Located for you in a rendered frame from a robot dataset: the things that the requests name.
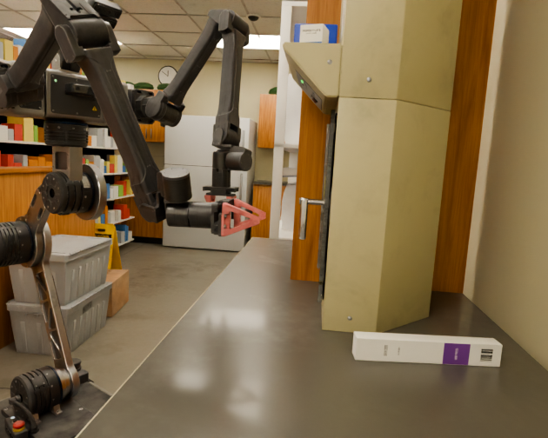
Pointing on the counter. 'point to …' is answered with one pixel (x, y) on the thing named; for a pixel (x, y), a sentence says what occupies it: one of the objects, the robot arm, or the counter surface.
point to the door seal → (328, 218)
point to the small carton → (314, 33)
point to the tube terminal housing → (389, 161)
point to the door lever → (306, 214)
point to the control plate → (309, 90)
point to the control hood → (317, 69)
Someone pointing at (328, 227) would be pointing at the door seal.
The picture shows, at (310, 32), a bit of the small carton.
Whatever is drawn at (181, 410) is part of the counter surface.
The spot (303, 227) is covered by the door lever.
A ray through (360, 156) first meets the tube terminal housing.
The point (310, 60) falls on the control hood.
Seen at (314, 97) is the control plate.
